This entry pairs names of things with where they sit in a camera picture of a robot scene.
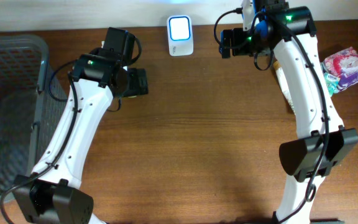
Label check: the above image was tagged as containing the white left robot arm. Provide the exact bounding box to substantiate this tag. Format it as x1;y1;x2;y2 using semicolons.
8;27;149;223

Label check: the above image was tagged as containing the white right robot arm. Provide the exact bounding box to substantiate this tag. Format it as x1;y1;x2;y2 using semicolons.
214;1;358;223

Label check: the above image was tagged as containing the white cream tube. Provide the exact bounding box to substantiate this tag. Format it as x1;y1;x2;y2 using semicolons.
273;60;295;112

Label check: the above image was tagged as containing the grey plastic basket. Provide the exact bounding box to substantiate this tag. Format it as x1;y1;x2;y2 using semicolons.
0;35;67;196

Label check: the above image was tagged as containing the red purple tissue pack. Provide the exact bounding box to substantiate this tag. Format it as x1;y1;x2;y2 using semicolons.
322;47;358;93

